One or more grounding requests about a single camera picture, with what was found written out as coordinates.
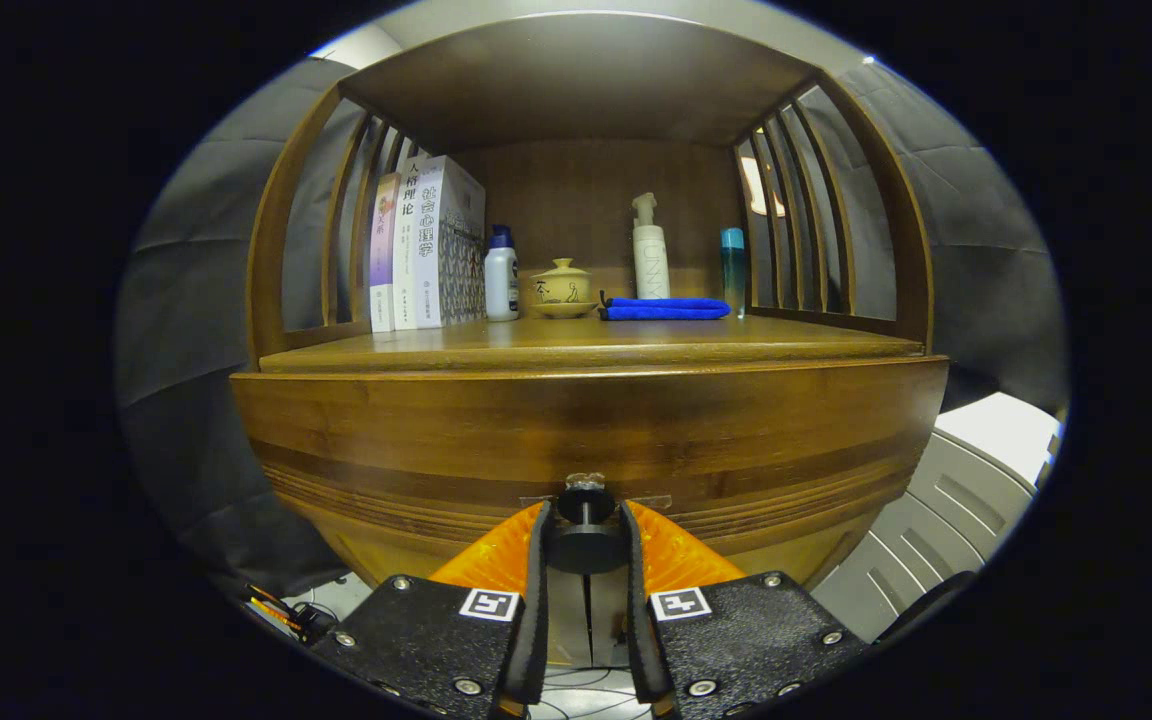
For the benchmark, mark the teal translucent bottle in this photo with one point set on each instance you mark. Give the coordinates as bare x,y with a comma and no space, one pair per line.
733,275

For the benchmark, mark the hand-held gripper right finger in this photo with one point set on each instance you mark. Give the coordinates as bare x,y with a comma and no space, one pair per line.
746,640

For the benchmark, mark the thin white book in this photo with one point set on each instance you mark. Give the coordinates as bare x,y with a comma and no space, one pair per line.
406,260

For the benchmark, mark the wooden drawer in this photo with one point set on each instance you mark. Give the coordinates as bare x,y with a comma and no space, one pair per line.
436,430

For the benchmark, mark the blue folded cloth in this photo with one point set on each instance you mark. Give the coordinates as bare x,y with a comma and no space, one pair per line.
666,308

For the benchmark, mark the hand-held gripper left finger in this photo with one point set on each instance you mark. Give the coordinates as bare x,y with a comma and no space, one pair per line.
436,640

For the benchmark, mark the white pump bottle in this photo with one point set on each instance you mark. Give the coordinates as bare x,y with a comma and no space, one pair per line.
650,260

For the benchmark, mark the wooden cabinet with slatted shelf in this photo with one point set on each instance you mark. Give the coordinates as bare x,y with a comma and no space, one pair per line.
576,200

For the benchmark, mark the black drawer knob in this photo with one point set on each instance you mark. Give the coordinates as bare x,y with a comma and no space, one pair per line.
586,545

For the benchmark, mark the thick white patterned book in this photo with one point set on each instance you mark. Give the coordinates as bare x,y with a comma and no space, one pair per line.
451,250

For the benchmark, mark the purple book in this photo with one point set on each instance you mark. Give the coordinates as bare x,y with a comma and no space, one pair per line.
383,260

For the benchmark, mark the yellow lidded teacup with saucer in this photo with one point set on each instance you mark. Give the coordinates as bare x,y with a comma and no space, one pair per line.
563,288

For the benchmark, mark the white bottle with blue cap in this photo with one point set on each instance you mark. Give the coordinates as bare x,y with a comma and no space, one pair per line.
501,280

